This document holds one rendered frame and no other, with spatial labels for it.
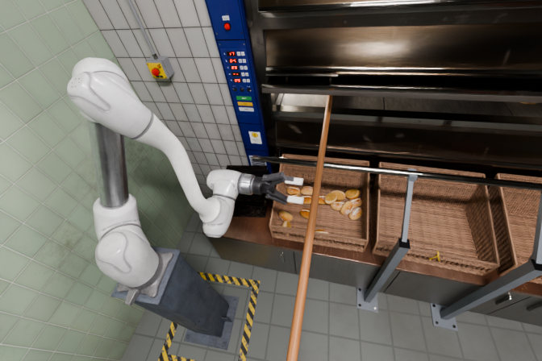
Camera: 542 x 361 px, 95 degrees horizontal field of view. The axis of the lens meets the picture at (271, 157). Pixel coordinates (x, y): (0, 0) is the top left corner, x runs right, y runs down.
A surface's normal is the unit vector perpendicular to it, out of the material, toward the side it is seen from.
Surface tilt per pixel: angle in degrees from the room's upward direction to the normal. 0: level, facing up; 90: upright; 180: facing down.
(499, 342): 0
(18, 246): 90
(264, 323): 0
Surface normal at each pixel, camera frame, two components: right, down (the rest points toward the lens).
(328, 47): -0.25, 0.46
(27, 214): 0.97, 0.10
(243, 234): -0.11, -0.67
